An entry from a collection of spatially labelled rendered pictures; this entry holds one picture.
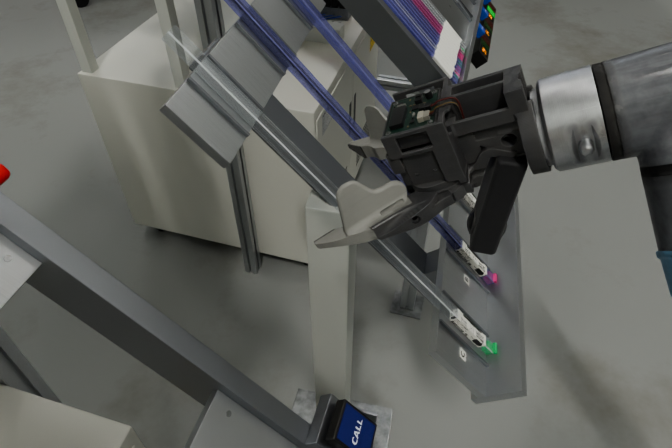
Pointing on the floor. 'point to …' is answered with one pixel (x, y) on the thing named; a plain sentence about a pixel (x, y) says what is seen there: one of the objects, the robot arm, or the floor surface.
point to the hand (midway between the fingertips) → (336, 196)
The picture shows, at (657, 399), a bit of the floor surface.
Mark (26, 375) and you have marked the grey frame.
